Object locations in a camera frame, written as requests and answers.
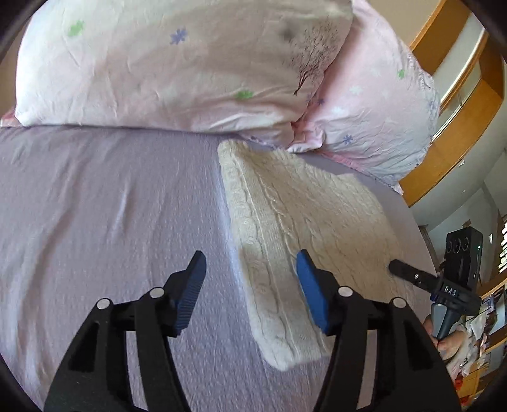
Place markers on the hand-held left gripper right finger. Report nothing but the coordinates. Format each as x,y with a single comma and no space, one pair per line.
313,285

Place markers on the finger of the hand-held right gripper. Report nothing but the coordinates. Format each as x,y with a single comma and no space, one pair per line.
412,274

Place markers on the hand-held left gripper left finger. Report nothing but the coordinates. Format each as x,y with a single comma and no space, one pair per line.
193,287

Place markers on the pink floral pillow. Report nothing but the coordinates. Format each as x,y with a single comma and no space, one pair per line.
174,63
372,107

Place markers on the wooden headboard shelf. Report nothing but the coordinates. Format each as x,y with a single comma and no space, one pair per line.
451,111

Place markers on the lavender bed sheet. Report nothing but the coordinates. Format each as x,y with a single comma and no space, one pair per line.
111,237

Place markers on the cluttered wooden shelf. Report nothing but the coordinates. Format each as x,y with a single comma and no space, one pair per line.
481,336

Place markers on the person's right hand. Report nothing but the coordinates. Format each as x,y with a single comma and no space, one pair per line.
445,340

